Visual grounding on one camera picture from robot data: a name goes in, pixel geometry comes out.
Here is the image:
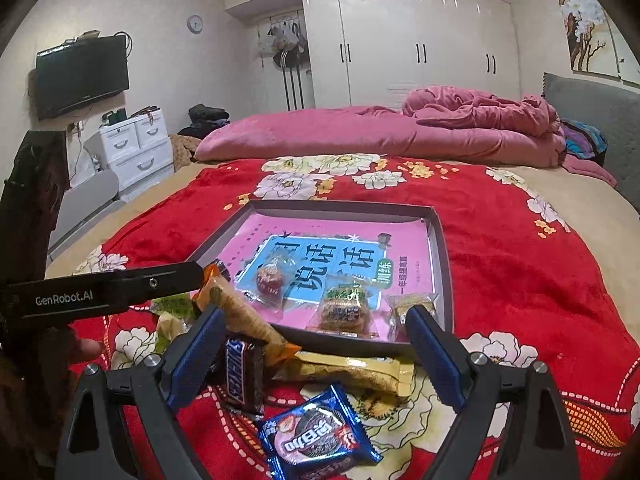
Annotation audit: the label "green milk candy packet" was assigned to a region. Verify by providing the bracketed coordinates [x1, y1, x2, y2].
[150, 292, 200, 354]

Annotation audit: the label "yellow wafer packet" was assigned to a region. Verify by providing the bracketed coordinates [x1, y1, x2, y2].
[273, 351, 414, 398]

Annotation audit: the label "Snickers bar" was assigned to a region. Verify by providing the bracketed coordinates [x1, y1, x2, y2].
[224, 334, 265, 420]

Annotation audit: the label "orange-end biscuit packet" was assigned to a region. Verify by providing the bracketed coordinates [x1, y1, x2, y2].
[192, 263, 300, 368]

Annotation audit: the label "small clear cake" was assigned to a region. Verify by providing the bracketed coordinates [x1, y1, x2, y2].
[384, 292, 438, 342]

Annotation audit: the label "red candy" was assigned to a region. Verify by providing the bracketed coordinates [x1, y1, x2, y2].
[238, 252, 297, 310]

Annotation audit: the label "clear green-label pastry packet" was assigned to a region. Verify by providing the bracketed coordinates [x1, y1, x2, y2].
[306, 280, 380, 339]

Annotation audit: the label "blue Oreo-style cookie packet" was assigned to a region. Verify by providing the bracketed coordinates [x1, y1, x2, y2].
[257, 384, 382, 479]

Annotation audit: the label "pink and blue book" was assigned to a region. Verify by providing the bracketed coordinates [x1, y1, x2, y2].
[215, 212, 437, 342]

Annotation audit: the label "dark cardboard box tray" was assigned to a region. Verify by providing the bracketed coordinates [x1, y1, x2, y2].
[190, 200, 454, 358]

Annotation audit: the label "white drawer cabinet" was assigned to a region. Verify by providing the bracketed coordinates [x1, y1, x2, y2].
[86, 107, 175, 202]

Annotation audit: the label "black clothes pile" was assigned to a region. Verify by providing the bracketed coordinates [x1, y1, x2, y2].
[178, 104, 230, 140]

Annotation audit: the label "colourful folded cloth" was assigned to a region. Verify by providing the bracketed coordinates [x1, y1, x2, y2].
[561, 119, 608, 167]

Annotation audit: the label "pink quilt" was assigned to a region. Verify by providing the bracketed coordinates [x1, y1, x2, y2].
[195, 86, 617, 185]

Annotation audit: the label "grey headboard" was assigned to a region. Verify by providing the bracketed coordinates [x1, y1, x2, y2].
[542, 73, 640, 209]

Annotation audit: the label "hanging clothes on rack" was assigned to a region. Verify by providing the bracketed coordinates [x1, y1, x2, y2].
[256, 9, 314, 113]

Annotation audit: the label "white wardrobe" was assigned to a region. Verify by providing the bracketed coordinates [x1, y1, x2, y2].
[224, 0, 520, 108]

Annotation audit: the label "black wall television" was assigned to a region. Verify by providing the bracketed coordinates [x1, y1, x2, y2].
[34, 35, 129, 120]

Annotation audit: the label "round wall clock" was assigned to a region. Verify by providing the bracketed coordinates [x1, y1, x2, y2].
[186, 14, 204, 35]

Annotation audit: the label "floral wall painting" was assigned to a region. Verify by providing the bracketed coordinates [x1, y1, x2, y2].
[558, 0, 639, 87]

